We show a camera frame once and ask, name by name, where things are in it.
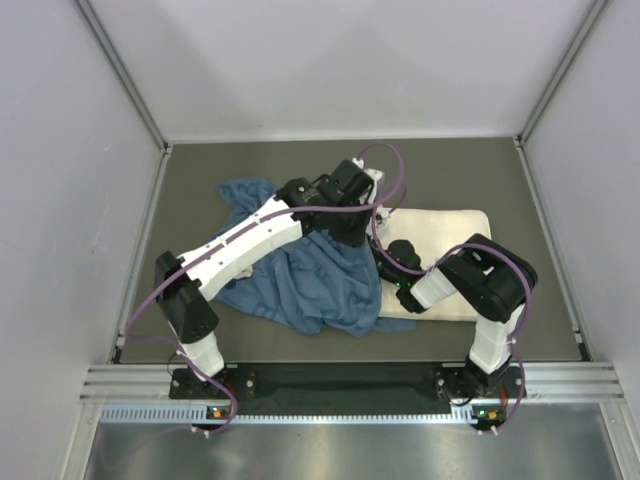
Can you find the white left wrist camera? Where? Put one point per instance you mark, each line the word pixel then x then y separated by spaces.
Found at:
pixel 377 176

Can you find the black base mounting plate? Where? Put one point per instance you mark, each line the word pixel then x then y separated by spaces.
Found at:
pixel 351 388

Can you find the cream white pillow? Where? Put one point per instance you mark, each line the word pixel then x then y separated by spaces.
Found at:
pixel 432 233

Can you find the aluminium frame post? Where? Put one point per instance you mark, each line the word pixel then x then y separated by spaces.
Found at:
pixel 595 12
pixel 98 31

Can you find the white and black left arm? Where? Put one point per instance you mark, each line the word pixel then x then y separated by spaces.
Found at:
pixel 186 284

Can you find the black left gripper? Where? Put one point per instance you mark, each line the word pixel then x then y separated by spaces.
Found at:
pixel 354 238

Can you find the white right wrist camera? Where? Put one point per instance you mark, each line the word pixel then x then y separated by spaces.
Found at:
pixel 382 216

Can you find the left aluminium frame post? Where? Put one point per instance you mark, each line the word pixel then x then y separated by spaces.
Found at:
pixel 98 31

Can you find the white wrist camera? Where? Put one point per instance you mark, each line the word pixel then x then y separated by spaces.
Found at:
pixel 377 176
pixel 382 216

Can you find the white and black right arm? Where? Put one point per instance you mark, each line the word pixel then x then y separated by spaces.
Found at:
pixel 496 283

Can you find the right aluminium frame post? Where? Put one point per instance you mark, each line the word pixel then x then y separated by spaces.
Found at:
pixel 595 12

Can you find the blue cartoon print pillowcase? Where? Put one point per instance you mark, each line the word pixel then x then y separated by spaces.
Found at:
pixel 313 284

